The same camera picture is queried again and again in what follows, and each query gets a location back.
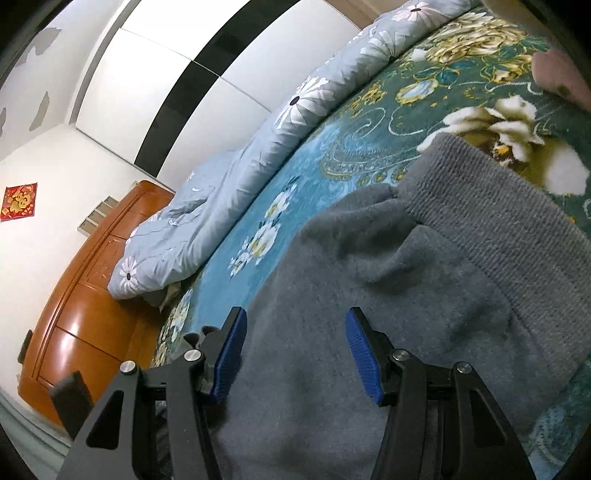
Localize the grey knit sweater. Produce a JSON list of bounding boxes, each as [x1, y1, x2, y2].
[[156, 132, 591, 480]]

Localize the orange wooden headboard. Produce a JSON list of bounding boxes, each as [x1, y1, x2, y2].
[[18, 181, 173, 424]]

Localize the dark grey pillow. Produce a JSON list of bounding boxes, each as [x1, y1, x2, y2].
[[142, 282, 181, 311]]

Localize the light blue floral quilt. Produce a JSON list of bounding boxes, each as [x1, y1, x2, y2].
[[107, 1, 477, 300]]

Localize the teal floral plush blanket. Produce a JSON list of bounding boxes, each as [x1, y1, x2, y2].
[[149, 6, 591, 480]]

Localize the pink cloth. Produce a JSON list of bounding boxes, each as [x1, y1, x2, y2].
[[532, 48, 590, 112]]

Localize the red paper wall decoration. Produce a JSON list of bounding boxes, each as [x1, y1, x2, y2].
[[1, 183, 37, 222]]

